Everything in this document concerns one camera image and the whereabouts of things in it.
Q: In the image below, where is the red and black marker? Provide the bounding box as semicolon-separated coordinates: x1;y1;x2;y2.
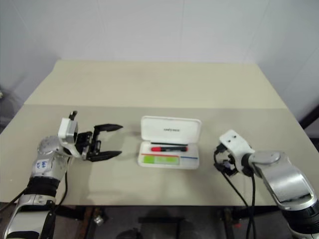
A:
150;146;188;153

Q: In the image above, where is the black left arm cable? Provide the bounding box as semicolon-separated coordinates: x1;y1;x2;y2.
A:
0;111;78;212

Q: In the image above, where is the black stand leg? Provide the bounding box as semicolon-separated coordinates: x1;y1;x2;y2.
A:
299;104;319;139

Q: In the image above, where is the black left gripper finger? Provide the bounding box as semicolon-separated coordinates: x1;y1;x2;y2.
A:
87;150;123;163
93;123;124;136

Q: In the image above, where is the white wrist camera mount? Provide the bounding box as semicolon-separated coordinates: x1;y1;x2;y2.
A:
218;129;256;173
57;116;83;159

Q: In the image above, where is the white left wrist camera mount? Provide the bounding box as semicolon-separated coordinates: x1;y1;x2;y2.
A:
57;116;83;159

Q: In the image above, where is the white hard pencil case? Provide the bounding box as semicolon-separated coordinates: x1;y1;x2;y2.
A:
137;115;202;171

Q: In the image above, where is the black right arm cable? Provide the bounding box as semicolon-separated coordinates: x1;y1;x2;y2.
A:
213;145;257;239

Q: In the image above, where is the green ruler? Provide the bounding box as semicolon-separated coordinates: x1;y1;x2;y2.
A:
143;155;180;166

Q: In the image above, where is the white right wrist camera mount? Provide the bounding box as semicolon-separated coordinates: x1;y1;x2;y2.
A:
218;129;256;173

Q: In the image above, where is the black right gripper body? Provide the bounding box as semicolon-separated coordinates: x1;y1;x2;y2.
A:
220;160;238;177

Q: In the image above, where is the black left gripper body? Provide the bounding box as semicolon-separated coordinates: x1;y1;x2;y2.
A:
75;130;102;160

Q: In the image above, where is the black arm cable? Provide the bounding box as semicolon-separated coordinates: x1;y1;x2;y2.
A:
0;111;78;212
213;145;257;239

